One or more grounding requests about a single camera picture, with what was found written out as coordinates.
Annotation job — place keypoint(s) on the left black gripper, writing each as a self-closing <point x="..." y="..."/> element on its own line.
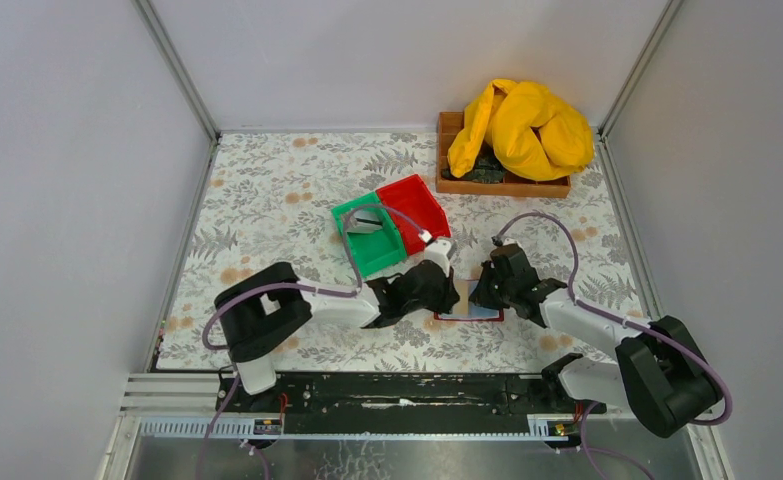
<point x="440" y="291"/>

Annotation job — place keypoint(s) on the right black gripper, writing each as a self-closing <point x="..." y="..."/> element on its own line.
<point x="492" y="288"/>

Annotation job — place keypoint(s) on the red leather card holder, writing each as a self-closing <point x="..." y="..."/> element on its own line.
<point x="465" y="310"/>

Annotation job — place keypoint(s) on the green plastic bin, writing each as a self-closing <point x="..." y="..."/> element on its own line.
<point x="377" y="250"/>

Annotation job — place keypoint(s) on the red plastic bin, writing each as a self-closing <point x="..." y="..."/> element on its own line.
<point x="412" y="197"/>

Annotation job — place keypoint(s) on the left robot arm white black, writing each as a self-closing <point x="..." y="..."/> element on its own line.
<point x="261" y="312"/>

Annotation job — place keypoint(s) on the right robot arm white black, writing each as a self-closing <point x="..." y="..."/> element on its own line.
<point x="655" y="369"/>

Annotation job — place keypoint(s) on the silver cards in green bin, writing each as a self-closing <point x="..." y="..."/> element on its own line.
<point x="363" y="222"/>

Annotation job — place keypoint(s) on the floral table mat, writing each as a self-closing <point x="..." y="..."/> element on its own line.
<point x="269" y="199"/>

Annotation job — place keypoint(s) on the dark green item in tray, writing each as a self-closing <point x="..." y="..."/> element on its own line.
<point x="487" y="169"/>

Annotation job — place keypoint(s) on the yellow cloth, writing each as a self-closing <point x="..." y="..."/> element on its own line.
<point x="533" y="133"/>

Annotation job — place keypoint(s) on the wooden tray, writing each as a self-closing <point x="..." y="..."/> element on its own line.
<point x="449" y="124"/>

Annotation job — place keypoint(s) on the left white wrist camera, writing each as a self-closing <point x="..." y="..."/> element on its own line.
<point x="440" y="251"/>

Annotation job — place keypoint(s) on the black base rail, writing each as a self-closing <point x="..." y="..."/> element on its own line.
<point x="412" y="404"/>

